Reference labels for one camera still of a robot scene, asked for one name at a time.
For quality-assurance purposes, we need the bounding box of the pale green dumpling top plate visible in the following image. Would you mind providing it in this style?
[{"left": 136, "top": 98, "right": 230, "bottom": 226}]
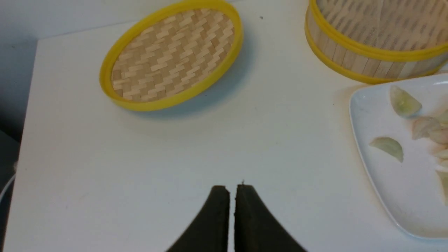
[{"left": 390, "top": 85, "right": 422, "bottom": 118}]

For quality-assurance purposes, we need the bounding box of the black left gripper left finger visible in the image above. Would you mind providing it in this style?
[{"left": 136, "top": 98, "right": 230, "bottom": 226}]
[{"left": 168, "top": 185, "right": 230, "bottom": 252}]

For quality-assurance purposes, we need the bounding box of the pale dumpling plate bottom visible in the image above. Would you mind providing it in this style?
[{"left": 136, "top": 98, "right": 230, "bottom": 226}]
[{"left": 433, "top": 149, "right": 448, "bottom": 173}]

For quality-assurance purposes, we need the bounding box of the yellow rimmed bamboo steamer basket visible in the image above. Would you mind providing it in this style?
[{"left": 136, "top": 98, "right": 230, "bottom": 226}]
[{"left": 304, "top": 0, "right": 448, "bottom": 84}]

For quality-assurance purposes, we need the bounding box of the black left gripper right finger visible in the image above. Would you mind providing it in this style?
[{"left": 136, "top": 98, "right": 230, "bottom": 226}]
[{"left": 234, "top": 184, "right": 306, "bottom": 252}]

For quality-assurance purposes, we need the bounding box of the white square plate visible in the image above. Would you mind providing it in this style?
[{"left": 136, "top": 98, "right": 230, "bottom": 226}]
[{"left": 349, "top": 73, "right": 448, "bottom": 240}]

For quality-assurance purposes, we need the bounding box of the green dumpling plate left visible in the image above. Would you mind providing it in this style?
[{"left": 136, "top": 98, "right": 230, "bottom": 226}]
[{"left": 369, "top": 136, "right": 404, "bottom": 163}]

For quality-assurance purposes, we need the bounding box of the pink dumpling plate centre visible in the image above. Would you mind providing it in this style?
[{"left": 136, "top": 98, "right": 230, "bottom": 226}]
[{"left": 411, "top": 117, "right": 448, "bottom": 145}]

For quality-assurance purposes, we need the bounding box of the yellow rimmed bamboo steamer lid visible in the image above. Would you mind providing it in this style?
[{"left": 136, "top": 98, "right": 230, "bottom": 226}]
[{"left": 99, "top": 0, "right": 244, "bottom": 111}]

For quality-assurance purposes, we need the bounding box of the white cable at table edge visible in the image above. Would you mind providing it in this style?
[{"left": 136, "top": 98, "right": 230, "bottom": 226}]
[{"left": 0, "top": 173, "right": 16, "bottom": 202}]

